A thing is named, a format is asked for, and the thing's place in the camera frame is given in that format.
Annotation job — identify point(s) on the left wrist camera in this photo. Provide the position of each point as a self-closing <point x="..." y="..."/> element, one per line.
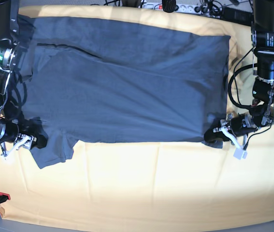
<point x="240" y="153"/>

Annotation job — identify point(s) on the yellow table cloth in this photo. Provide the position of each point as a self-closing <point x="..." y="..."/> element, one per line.
<point x="143" y="187"/>

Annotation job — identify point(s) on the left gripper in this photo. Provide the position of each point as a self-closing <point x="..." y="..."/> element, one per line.
<point x="233" y="126"/>

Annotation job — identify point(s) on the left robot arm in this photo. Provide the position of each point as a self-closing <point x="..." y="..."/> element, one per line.
<point x="260" y="113"/>

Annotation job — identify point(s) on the black power adapter brick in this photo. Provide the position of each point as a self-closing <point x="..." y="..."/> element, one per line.
<point x="237" y="16"/>

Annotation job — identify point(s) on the blue-grey T-shirt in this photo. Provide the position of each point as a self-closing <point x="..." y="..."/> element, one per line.
<point x="106" y="81"/>

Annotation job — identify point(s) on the white power strip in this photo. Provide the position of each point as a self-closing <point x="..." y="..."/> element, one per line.
<point x="180" y="8"/>

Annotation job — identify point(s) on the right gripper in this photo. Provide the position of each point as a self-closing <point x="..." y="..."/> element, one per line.
<point x="30" y="135"/>

